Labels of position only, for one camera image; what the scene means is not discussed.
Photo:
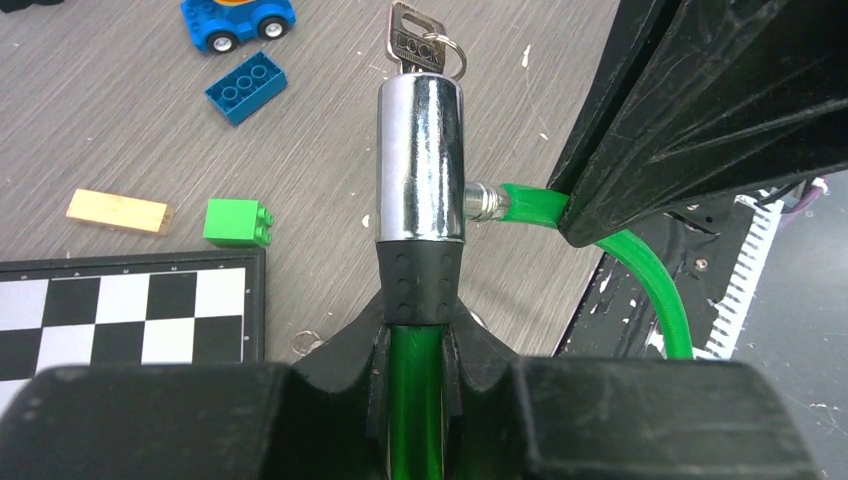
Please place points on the blue yellow toy car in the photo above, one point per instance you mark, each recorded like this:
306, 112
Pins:
219, 27

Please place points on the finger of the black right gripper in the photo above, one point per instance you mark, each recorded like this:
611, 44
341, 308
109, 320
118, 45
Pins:
694, 100

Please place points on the green toy brick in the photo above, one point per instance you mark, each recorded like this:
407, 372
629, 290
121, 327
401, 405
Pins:
237, 223

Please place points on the green cable lock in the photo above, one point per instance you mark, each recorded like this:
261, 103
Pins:
421, 195

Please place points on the blue toy brick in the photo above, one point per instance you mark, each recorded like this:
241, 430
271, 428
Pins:
247, 88

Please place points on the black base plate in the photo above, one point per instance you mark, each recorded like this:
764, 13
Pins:
715, 253

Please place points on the black white chessboard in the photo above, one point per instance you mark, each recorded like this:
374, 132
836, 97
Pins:
203, 307

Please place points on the small wooden block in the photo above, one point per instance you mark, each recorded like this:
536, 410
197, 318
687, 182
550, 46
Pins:
119, 211

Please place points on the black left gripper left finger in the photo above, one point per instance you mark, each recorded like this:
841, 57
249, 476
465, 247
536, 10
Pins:
314, 419

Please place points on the brass padlock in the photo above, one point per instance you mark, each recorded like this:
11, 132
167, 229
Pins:
304, 342

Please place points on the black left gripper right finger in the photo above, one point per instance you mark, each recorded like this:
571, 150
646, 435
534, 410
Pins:
516, 417

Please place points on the silver lock keys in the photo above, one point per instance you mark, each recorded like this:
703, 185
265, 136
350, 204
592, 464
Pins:
417, 42

